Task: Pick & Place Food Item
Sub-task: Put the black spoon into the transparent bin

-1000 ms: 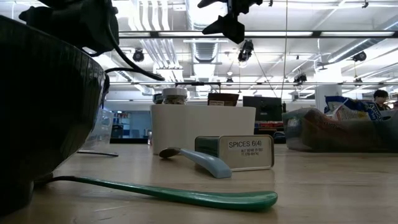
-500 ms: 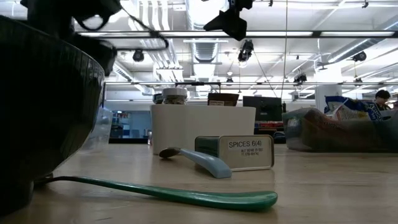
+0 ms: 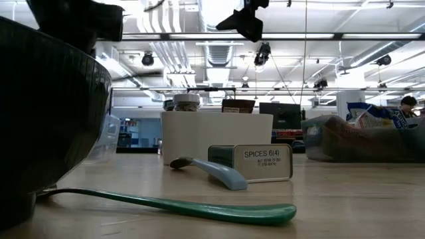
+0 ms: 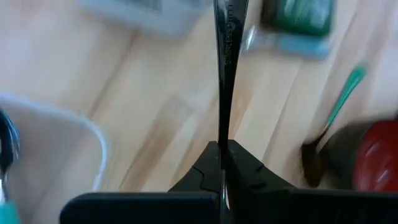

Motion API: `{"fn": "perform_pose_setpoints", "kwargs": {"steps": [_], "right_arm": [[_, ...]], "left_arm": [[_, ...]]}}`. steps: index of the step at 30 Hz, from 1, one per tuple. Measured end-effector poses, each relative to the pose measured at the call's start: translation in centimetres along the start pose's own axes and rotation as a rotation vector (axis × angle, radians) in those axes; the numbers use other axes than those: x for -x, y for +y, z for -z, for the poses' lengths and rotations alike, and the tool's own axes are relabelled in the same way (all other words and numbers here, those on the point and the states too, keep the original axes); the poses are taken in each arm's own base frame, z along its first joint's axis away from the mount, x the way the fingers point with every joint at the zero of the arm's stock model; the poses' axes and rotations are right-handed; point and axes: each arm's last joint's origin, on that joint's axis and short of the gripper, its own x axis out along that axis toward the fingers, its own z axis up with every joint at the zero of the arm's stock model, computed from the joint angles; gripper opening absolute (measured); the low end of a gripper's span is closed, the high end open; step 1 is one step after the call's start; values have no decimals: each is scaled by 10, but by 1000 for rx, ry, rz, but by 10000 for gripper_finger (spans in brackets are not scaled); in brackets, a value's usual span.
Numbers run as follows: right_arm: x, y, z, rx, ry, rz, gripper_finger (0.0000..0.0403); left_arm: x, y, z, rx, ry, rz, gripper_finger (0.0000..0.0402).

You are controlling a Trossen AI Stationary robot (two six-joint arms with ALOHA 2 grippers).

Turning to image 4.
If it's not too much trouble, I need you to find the green-handled spoon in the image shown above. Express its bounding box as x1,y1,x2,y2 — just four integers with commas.
301,63,369,187

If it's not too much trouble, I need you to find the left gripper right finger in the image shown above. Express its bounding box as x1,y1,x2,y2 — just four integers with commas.
228,139,398,224

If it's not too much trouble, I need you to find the white plastic bin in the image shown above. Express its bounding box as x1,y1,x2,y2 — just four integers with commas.
79,0,215,38

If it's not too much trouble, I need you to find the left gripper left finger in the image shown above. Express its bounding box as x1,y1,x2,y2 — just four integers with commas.
59,141,223,224

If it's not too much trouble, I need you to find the black metal spoon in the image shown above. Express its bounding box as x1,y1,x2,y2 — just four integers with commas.
213,0,250,175

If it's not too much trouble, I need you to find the clear plastic container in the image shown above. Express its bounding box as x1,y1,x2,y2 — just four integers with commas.
0,93,109,224

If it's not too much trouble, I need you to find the light-blue-handled spoon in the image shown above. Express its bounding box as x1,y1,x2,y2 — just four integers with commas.
242,26,333,60

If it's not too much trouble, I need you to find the red and black bowl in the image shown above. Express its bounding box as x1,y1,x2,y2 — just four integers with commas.
320,119,398,192

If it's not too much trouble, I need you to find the green spice tin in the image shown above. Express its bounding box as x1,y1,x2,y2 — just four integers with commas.
261,0,336,37

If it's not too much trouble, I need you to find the teal-handled spoon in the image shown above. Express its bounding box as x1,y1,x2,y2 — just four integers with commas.
0,108,22,224

